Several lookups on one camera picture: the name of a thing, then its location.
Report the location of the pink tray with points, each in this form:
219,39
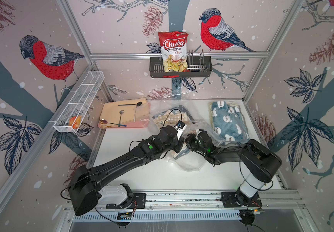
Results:
126,124

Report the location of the teal bear print blanket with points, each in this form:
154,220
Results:
229,123

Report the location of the dark grey wall rack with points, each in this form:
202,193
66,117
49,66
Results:
192,66

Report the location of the red Chuba chips bag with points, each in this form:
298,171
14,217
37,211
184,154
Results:
174,51

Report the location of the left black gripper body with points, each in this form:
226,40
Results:
177,147

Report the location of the small silver spoon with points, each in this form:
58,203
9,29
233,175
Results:
121,113

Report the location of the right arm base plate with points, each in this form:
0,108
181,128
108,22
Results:
231,200

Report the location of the right circuit board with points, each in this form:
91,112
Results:
249,212

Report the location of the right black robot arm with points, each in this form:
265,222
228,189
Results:
259,160

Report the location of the beige wooden cutting board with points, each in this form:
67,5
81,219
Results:
111,111

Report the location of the white wire basket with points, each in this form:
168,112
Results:
80,101

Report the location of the orange item in basket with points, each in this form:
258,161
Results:
74,122

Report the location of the clear plastic vacuum bag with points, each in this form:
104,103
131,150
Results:
190,161

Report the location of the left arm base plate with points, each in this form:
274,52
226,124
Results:
137,201

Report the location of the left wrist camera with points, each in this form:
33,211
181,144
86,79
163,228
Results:
180,127

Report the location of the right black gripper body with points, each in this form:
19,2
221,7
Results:
193,144

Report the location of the circuit board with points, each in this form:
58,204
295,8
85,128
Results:
249,212
125,216

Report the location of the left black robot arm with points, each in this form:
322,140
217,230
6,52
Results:
90,186

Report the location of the left circuit board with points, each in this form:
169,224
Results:
125,216

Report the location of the black spoon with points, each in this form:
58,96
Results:
132,104

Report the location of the orange checkered blanket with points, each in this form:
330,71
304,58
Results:
166,137

